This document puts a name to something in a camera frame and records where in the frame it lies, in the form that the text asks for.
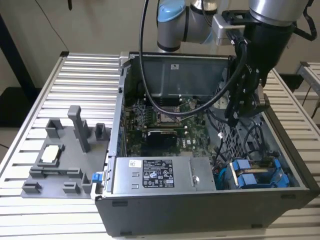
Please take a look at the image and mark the black wire with white plug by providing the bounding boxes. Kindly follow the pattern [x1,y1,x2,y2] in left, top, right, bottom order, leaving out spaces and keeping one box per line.
[214,132,226,163]

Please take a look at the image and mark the silver CPU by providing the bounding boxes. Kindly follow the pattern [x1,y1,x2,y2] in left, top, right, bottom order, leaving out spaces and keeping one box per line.
[41,145,61,163]

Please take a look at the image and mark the hard disk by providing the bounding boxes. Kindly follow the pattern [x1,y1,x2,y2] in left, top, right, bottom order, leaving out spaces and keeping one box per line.
[231,157,285,177]

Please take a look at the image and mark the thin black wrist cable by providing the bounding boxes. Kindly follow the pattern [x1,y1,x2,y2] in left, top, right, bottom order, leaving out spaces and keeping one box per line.
[291,0,318,42]

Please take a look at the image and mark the CPU socket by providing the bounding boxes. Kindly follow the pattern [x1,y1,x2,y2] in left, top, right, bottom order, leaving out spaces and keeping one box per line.
[152,106,182,125]

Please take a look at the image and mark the blue case latch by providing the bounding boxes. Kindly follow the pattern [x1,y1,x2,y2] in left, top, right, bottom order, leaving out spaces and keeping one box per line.
[91,172,103,185]

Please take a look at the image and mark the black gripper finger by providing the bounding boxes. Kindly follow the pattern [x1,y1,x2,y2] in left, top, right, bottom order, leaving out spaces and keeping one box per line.
[252,83,270,118]
[224,74,242,129]

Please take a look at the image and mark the open black PC case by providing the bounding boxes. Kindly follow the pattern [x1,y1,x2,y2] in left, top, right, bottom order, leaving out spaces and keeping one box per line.
[94,51,320,238]

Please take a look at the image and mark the locking lever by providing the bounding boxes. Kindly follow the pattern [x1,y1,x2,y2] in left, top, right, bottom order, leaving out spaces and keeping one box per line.
[178,113,198,123]

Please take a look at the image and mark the metal side table frame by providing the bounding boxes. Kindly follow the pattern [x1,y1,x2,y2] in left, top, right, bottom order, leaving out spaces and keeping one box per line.
[297,61,320,118]

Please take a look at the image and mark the black desk stand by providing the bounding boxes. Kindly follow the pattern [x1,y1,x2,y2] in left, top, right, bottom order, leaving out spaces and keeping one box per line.
[0,13,43,128]

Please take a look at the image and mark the black disk wire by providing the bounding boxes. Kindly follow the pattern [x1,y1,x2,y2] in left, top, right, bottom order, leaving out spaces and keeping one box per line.
[243,122,267,162]

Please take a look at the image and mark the silver power supply unit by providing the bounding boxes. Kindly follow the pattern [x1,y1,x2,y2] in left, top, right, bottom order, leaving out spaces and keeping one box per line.
[111,156,218,195]

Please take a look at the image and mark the empty blue disk carrier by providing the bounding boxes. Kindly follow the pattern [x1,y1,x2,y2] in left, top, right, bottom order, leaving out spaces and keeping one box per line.
[237,173,290,189]

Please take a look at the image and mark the grey parts rack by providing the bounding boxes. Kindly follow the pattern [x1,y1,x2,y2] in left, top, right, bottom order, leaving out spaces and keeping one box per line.
[21,104,112,200]

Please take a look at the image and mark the perforated metal disk bay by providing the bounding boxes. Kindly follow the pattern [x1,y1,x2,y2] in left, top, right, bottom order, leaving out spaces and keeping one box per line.
[211,66,255,161]

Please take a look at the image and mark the black graphics card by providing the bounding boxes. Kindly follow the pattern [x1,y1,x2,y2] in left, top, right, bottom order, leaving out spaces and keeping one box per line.
[144,127,185,151]

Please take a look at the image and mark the blue data wire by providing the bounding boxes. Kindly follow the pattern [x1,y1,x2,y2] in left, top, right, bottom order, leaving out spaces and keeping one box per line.
[216,166,228,190]

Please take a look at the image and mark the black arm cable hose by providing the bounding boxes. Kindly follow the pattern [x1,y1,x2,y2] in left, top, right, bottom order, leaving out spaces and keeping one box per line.
[138,0,242,116]

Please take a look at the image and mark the green motherboard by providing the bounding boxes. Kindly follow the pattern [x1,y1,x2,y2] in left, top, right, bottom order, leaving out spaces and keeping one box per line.
[123,98,216,158]

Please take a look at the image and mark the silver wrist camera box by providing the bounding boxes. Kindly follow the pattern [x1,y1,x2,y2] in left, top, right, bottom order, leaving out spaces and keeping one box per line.
[212,11,248,46]

